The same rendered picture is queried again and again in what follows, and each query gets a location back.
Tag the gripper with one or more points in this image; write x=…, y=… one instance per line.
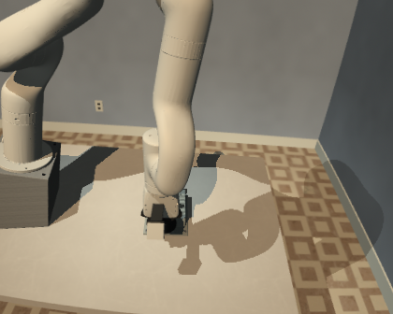
x=171, y=206

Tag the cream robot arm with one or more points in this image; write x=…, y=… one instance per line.
x=38, y=31

